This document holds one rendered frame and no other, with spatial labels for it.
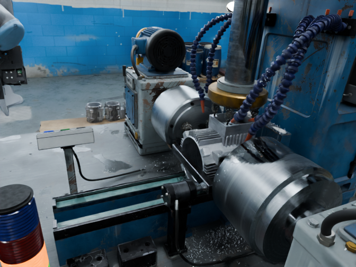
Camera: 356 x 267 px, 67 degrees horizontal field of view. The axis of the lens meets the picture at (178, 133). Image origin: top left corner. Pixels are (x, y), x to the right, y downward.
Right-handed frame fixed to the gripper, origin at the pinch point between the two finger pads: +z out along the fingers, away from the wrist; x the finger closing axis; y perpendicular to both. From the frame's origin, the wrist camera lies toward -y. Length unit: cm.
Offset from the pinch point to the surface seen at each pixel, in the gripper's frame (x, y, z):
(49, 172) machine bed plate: 28.0, 8.1, 24.7
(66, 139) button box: -3.6, 16.4, 10.8
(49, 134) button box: -3.6, 11.6, 8.6
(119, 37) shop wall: 490, 154, -176
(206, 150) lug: -29, 53, 18
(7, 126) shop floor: 294, -47, -5
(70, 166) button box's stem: 1.6, 16.6, 20.2
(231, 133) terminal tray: -29, 62, 15
